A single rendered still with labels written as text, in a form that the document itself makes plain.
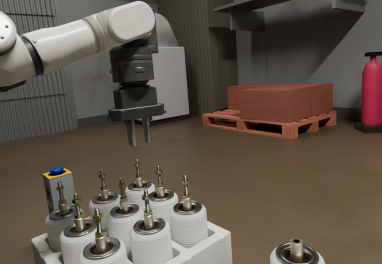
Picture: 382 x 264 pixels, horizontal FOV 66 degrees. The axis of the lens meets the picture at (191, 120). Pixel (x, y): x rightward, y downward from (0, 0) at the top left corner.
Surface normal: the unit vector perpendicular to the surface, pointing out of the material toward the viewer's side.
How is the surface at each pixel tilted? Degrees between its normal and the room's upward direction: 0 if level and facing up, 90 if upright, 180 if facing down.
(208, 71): 90
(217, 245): 90
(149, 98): 90
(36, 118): 90
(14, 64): 107
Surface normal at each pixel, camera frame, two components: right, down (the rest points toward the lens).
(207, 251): 0.66, 0.07
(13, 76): 0.27, 0.92
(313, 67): -0.77, 0.17
